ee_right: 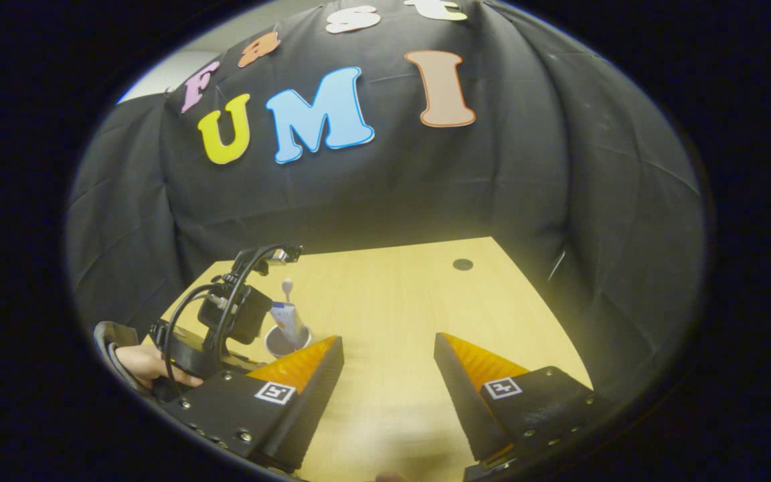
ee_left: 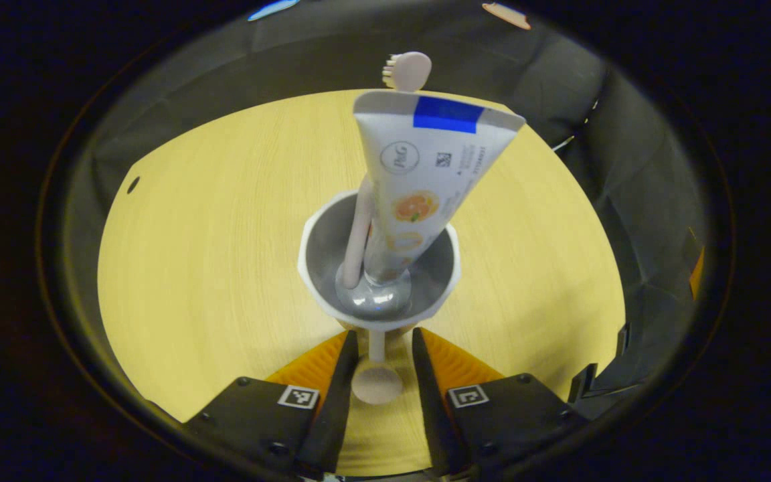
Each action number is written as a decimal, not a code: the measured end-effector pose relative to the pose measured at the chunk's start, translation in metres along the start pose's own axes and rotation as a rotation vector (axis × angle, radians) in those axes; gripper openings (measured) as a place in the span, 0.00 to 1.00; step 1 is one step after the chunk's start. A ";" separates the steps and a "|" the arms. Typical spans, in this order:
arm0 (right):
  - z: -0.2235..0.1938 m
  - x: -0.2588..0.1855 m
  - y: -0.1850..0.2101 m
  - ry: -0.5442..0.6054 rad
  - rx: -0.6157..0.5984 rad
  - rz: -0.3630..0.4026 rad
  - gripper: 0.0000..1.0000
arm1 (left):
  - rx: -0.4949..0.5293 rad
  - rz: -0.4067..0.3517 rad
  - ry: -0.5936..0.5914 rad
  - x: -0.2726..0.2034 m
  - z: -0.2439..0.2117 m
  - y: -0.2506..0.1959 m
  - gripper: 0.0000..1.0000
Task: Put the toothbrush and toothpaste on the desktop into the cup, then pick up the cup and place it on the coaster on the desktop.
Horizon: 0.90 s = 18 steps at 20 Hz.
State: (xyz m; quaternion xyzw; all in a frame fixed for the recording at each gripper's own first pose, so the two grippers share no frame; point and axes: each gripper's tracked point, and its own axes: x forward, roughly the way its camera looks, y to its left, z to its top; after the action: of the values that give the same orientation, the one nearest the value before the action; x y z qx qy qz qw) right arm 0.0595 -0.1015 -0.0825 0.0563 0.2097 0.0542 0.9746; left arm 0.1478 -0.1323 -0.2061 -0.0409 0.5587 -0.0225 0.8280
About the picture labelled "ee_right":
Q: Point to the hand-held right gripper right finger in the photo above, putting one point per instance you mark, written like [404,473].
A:
[462,402]

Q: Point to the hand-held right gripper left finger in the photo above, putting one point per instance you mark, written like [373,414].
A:
[312,402]

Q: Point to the white toothpaste tube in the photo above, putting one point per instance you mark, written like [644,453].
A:
[288,321]

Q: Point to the white toothbrush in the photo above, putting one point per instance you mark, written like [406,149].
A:
[287,286]

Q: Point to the wooden desktop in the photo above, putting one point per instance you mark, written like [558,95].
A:
[392,301]

